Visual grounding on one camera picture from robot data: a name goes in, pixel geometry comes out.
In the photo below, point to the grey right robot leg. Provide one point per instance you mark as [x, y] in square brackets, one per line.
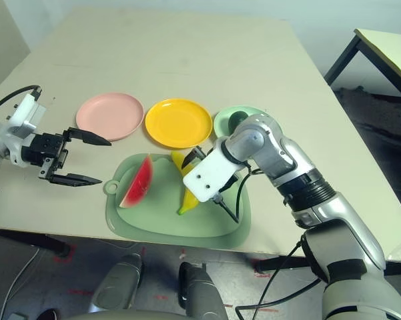
[200, 293]

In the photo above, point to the pink round plate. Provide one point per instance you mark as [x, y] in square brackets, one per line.
[110, 116]

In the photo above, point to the green silicone cutting mat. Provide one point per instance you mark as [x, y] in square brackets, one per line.
[160, 220]

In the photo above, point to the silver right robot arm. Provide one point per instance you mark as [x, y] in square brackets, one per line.
[320, 200]

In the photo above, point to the light green round plate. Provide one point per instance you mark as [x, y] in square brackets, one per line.
[221, 123]

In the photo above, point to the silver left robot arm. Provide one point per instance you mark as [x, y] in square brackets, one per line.
[5, 143]

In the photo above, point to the pale green robot waist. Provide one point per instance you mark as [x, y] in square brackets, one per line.
[120, 315]

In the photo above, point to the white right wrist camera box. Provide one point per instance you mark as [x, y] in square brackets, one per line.
[208, 175]

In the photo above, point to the beige side table black frame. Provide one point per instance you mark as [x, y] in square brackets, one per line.
[390, 50]

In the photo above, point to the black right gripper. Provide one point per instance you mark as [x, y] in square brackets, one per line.
[232, 182]

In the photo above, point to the grey left robot leg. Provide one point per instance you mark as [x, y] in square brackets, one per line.
[116, 283]

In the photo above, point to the yellow banana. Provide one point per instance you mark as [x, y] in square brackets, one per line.
[188, 201]

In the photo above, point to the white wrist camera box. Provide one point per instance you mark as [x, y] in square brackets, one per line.
[26, 113]
[208, 175]

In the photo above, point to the dark green avocado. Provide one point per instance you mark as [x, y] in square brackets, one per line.
[238, 118]

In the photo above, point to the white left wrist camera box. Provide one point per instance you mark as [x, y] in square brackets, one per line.
[26, 113]

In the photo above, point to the black table base bar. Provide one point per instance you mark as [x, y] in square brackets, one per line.
[30, 240]
[283, 263]

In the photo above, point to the grey robot leg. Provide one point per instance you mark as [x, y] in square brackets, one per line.
[116, 283]
[200, 293]

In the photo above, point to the yellow round plate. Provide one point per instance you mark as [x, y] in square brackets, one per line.
[178, 125]

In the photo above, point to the red watermelon slice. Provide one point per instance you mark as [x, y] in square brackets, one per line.
[138, 186]

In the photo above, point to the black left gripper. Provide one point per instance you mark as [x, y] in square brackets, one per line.
[46, 150]

